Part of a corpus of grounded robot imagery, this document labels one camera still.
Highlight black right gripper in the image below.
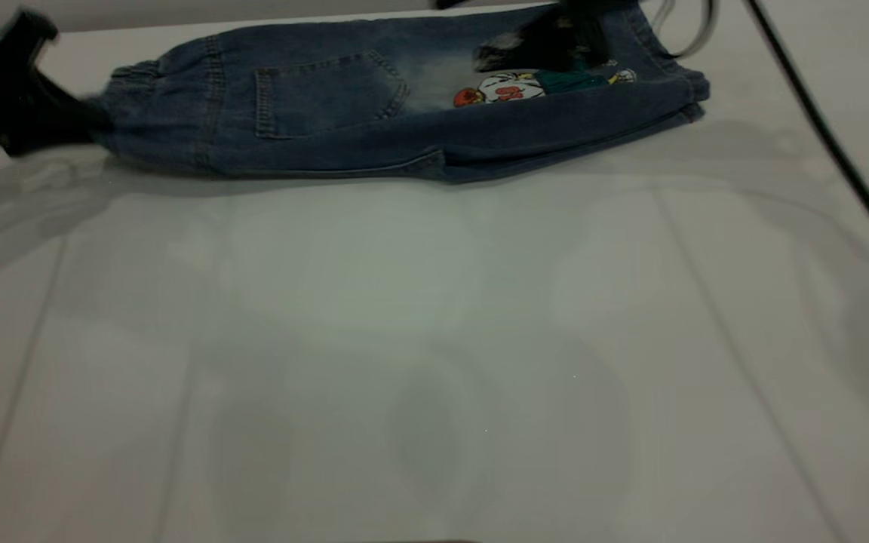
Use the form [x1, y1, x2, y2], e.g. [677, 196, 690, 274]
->
[474, 0, 635, 72]

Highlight blue denim pants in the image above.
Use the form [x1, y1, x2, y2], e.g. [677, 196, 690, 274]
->
[88, 2, 711, 184]

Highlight thin grey cable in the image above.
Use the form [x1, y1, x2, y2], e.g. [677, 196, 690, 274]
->
[657, 0, 718, 60]

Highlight black cable with USB plug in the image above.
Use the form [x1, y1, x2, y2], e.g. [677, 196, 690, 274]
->
[744, 0, 869, 286]

